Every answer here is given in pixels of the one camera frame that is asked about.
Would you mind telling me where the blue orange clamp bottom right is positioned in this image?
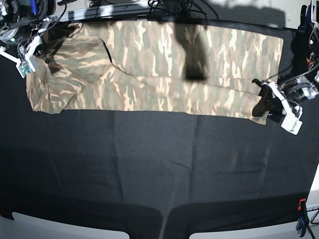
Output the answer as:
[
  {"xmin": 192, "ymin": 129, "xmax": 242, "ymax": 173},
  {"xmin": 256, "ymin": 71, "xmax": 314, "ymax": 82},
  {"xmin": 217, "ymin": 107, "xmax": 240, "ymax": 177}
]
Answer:
[{"xmin": 296, "ymin": 198, "xmax": 309, "ymax": 238}]

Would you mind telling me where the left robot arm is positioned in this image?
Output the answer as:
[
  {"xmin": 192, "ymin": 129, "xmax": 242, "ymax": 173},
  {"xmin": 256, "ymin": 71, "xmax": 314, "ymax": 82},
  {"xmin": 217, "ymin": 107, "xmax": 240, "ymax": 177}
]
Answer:
[{"xmin": 252, "ymin": 0, "xmax": 319, "ymax": 117}]

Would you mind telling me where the camouflage t-shirt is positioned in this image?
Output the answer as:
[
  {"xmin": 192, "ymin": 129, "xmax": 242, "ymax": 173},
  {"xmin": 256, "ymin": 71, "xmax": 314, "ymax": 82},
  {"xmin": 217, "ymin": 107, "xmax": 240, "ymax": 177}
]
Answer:
[{"xmin": 26, "ymin": 20, "xmax": 284, "ymax": 124}]

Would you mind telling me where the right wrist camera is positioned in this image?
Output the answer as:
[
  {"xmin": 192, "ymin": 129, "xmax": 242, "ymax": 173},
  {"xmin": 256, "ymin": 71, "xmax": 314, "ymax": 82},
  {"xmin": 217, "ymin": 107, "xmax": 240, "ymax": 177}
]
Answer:
[{"xmin": 16, "ymin": 58, "xmax": 36, "ymax": 78}]

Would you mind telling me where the black table cloth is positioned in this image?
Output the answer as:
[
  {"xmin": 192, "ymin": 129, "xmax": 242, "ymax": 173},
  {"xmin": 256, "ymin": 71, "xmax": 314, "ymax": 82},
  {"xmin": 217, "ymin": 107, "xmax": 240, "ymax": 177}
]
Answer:
[{"xmin": 0, "ymin": 17, "xmax": 319, "ymax": 239}]

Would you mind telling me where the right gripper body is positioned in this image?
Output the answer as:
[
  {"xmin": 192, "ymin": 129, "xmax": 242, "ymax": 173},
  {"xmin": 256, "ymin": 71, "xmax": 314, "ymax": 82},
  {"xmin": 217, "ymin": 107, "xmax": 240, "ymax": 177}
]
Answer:
[{"xmin": 0, "ymin": 17, "xmax": 39, "ymax": 47}]

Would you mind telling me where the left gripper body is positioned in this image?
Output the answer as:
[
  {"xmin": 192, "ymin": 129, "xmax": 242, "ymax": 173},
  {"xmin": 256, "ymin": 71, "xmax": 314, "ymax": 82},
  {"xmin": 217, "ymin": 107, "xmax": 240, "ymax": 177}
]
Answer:
[{"xmin": 280, "ymin": 76, "xmax": 319, "ymax": 103}]

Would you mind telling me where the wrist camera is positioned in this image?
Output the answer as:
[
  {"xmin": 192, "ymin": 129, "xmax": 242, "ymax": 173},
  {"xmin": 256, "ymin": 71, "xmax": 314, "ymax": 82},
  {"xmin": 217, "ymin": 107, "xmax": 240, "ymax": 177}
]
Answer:
[
  {"xmin": 281, "ymin": 115, "xmax": 303, "ymax": 135},
  {"xmin": 16, "ymin": 58, "xmax": 36, "ymax": 78}
]

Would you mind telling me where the blue clamp top right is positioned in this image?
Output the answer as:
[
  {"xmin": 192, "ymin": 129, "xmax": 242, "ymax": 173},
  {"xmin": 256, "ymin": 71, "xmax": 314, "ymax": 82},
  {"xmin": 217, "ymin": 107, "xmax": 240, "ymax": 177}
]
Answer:
[{"xmin": 298, "ymin": 5, "xmax": 312, "ymax": 33}]

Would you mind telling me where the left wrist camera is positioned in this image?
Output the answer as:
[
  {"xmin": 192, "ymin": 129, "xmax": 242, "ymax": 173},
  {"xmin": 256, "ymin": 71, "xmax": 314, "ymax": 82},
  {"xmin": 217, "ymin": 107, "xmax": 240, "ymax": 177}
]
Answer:
[{"xmin": 281, "ymin": 115, "xmax": 303, "ymax": 135}]

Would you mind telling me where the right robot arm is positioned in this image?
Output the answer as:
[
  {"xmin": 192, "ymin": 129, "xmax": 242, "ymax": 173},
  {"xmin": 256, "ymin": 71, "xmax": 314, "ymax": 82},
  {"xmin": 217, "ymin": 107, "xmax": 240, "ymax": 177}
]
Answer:
[{"xmin": 0, "ymin": 0, "xmax": 63, "ymax": 66}]

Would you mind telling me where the black cable bundle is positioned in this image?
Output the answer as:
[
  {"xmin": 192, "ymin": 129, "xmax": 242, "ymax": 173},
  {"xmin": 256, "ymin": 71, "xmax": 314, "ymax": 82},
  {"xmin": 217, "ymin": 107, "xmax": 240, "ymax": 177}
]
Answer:
[{"xmin": 147, "ymin": 0, "xmax": 209, "ymax": 18}]

